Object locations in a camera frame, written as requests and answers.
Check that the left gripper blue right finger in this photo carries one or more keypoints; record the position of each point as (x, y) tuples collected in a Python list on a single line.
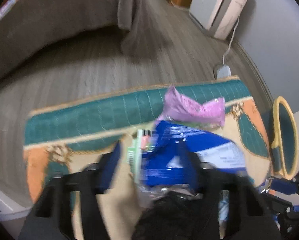
[(190, 166)]

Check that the blue snack bag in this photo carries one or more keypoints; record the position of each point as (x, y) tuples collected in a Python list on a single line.
[(163, 164)]

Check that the silver foil wrapper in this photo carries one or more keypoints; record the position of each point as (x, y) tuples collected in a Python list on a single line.
[(148, 195)]

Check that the green white medicine box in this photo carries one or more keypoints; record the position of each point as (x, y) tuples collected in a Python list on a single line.
[(142, 144)]

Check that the white air purifier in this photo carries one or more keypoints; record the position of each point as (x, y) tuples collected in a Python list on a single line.
[(216, 17)]

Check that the white power strip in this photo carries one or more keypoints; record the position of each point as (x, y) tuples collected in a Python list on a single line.
[(221, 71)]

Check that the teal orange patterned rug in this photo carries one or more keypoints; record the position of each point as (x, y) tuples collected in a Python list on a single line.
[(66, 138)]

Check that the yellow teal trash bin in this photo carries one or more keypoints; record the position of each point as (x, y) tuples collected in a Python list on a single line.
[(285, 143)]

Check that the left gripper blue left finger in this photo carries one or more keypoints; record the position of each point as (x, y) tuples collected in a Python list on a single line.
[(107, 166)]

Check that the pink crumpled wrapper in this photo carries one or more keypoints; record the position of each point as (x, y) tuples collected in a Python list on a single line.
[(179, 107)]

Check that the bed with brown cover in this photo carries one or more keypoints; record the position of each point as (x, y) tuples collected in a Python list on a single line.
[(27, 26)]

